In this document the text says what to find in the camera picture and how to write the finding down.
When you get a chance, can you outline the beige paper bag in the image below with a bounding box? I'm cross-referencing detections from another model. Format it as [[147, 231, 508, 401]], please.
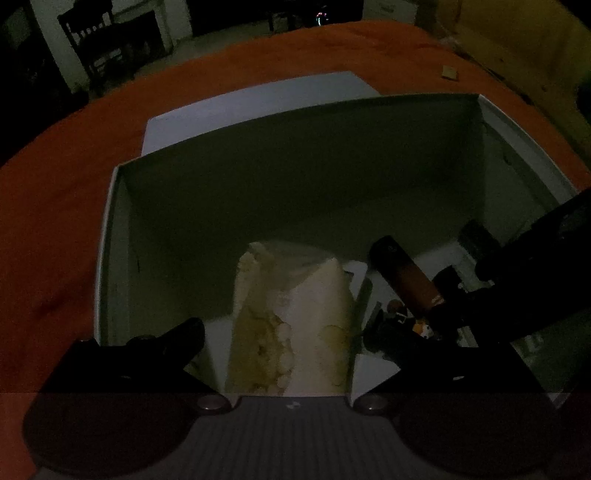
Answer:
[[224, 241, 355, 397]]

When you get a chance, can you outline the small yellow matchbox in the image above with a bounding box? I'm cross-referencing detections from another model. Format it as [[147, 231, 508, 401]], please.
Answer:
[[441, 65, 459, 82]]

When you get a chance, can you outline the wooden headboard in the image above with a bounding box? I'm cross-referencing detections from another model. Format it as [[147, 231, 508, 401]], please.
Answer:
[[436, 1, 590, 156]]

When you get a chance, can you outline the dark wooden chair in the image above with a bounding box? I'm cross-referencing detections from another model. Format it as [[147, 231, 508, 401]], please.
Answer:
[[57, 1, 172, 95]]

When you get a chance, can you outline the small toy figurine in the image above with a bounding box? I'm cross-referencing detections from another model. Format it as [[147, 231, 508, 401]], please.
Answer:
[[362, 299, 433, 358]]

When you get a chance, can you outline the white side cabinet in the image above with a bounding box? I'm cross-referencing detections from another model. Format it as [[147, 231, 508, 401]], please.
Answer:
[[363, 0, 418, 25]]

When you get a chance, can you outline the white power adapter block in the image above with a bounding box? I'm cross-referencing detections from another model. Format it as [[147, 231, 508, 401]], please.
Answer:
[[342, 260, 368, 300]]

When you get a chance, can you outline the white cardboard box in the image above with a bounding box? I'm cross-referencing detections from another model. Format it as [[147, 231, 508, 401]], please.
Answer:
[[94, 94, 579, 383]]

